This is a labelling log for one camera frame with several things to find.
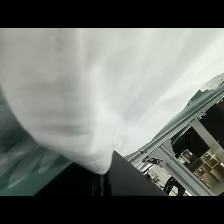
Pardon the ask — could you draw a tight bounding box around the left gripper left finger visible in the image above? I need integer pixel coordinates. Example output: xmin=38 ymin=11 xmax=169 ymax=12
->
xmin=34 ymin=162 xmax=106 ymax=197

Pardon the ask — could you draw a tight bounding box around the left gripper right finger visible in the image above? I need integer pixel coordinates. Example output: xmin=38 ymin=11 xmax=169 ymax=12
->
xmin=105 ymin=150 xmax=168 ymax=197

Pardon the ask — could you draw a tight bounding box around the white shirt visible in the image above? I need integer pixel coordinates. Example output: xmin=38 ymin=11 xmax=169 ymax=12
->
xmin=0 ymin=28 xmax=224 ymax=176

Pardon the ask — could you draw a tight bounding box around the silver frame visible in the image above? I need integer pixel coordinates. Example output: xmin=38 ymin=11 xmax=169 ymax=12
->
xmin=123 ymin=81 xmax=224 ymax=197

